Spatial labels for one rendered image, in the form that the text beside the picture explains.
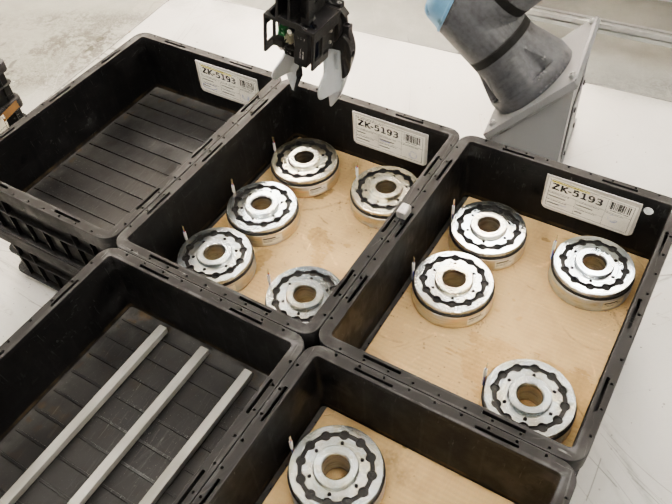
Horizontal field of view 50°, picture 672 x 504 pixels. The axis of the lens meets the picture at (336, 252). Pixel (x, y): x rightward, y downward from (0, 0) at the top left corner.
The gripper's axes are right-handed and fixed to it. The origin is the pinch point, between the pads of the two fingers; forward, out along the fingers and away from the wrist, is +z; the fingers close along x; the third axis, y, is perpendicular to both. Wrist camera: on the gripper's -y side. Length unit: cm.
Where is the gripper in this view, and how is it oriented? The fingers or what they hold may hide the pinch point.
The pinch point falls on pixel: (315, 86)
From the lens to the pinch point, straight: 99.4
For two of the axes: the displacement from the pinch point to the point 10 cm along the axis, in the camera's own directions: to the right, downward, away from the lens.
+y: -5.0, 6.6, -5.6
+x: 8.6, 4.3, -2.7
